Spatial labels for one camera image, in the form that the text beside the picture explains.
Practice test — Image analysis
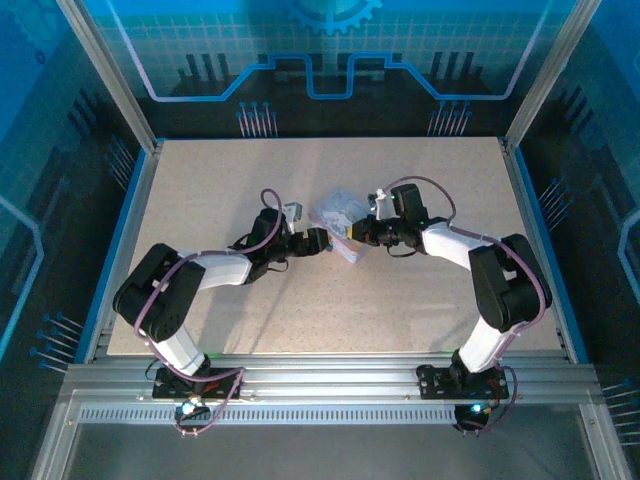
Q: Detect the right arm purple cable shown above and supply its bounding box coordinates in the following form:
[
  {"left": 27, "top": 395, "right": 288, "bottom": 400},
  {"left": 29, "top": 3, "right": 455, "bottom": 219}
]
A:
[{"left": 386, "top": 174, "right": 548, "bottom": 436}]

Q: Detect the aluminium frame post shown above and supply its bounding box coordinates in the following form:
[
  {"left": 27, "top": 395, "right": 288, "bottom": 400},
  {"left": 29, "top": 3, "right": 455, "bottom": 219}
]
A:
[
  {"left": 55, "top": 0, "right": 165, "bottom": 152},
  {"left": 503, "top": 0, "right": 600, "bottom": 152}
]

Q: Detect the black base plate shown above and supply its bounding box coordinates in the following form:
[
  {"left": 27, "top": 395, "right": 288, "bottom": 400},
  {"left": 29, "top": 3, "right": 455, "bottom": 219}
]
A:
[
  {"left": 151, "top": 366, "right": 247, "bottom": 402},
  {"left": 416, "top": 363, "right": 517, "bottom": 402}
]

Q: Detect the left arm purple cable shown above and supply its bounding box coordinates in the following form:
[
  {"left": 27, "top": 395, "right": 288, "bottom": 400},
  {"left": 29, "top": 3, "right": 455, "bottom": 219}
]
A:
[{"left": 132, "top": 187, "right": 287, "bottom": 439}]

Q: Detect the light blue cartoon tin box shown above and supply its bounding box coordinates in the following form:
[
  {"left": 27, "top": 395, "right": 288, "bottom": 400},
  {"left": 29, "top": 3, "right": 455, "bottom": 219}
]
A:
[{"left": 307, "top": 186, "right": 374, "bottom": 265}]

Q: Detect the slotted grey cable duct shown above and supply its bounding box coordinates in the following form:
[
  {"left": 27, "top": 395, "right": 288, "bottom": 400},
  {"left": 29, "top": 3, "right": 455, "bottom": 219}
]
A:
[{"left": 78, "top": 406, "right": 462, "bottom": 427}]

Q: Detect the aluminium side rail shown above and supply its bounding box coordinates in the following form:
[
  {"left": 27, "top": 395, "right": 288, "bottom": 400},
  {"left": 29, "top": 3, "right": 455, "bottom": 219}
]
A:
[
  {"left": 81, "top": 138, "right": 167, "bottom": 365},
  {"left": 498, "top": 136, "right": 577, "bottom": 365}
]

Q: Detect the left controller board with LED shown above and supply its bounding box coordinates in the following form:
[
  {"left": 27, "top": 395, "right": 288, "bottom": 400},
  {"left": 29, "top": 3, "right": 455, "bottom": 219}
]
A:
[{"left": 174, "top": 397, "right": 209, "bottom": 422}]

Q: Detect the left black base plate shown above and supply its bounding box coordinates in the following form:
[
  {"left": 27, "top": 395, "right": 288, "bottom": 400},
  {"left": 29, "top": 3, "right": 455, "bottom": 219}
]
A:
[{"left": 151, "top": 366, "right": 247, "bottom": 402}]

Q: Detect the aluminium cross rail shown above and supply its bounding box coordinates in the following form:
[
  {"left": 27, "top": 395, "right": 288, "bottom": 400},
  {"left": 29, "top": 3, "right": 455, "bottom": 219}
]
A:
[{"left": 58, "top": 351, "right": 602, "bottom": 402}]

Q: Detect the right controller board with LED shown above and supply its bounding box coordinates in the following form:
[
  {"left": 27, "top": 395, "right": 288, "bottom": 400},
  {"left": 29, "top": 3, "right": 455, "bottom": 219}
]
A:
[{"left": 453, "top": 401, "right": 494, "bottom": 432}]

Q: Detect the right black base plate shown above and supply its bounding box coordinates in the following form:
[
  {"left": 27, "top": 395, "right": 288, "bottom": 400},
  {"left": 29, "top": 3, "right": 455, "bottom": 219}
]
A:
[{"left": 416, "top": 363, "right": 517, "bottom": 402}]

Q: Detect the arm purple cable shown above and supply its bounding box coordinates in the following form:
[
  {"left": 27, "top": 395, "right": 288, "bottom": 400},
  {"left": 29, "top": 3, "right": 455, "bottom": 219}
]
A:
[
  {"left": 386, "top": 174, "right": 548, "bottom": 436},
  {"left": 132, "top": 187, "right": 287, "bottom": 439}
]

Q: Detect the controller board with led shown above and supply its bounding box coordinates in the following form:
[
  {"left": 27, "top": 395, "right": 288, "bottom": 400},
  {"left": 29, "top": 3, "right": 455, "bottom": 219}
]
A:
[
  {"left": 453, "top": 401, "right": 494, "bottom": 432},
  {"left": 174, "top": 397, "right": 209, "bottom": 422}
]

